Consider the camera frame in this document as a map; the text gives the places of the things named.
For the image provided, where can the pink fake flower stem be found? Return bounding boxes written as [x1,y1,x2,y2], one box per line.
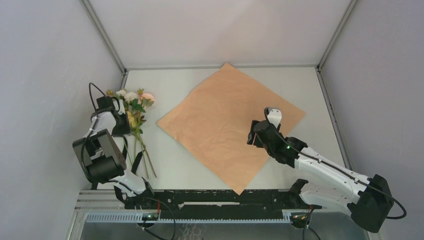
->
[137,88,155,109]

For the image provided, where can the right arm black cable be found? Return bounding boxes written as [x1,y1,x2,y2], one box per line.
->
[263,112,408,221]

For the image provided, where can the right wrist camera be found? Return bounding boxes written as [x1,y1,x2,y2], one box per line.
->
[264,107,282,130]

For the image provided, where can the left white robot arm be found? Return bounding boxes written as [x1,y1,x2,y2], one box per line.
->
[72,107,157,210]

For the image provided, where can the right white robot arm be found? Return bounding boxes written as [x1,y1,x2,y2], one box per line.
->
[247,120,395,233]

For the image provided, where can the yellow fake flower stem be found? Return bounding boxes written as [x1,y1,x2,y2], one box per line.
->
[126,111,158,179]

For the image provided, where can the orange wrapping paper sheet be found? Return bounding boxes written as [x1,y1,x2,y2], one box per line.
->
[158,63,305,194]

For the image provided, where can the white fake flower stem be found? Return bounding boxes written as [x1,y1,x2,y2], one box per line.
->
[116,89,139,103]

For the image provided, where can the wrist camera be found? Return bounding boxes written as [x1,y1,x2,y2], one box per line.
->
[96,96,115,113]
[264,107,282,130]

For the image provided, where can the peach fake flower stem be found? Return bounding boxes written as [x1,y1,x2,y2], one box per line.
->
[105,90,115,98]

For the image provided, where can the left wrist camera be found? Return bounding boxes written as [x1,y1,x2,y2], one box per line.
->
[96,96,115,113]

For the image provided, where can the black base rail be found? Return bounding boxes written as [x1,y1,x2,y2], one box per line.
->
[122,189,310,221]

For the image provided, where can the black ribbon strap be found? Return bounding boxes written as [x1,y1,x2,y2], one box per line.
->
[122,137,144,176]

